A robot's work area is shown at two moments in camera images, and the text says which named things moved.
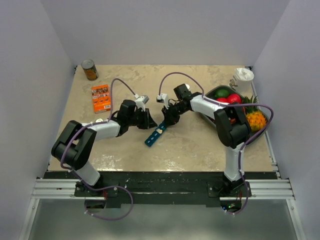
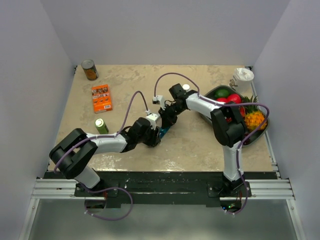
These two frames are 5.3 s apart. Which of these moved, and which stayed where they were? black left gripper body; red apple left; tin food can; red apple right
Moved: black left gripper body
Stayed: red apple left; tin food can; red apple right
